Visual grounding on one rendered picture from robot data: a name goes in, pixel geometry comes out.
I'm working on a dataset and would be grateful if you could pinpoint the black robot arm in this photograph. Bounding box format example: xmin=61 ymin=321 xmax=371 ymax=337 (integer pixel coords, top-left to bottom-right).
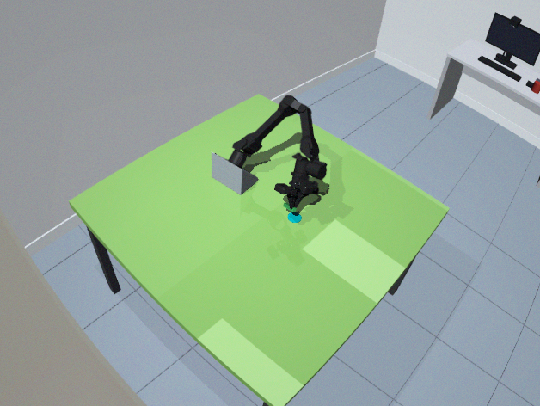
xmin=226 ymin=95 xmax=327 ymax=194

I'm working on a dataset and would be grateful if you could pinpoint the cyan circle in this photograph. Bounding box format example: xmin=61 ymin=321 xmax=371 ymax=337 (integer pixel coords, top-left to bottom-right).
xmin=288 ymin=212 xmax=302 ymax=223

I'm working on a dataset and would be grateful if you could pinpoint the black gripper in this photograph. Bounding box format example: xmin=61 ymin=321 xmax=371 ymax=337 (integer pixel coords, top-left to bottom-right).
xmin=274 ymin=171 xmax=309 ymax=209

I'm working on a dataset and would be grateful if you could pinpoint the green rectangular post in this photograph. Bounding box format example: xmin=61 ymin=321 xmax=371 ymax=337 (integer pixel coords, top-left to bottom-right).
xmin=283 ymin=203 xmax=297 ymax=212

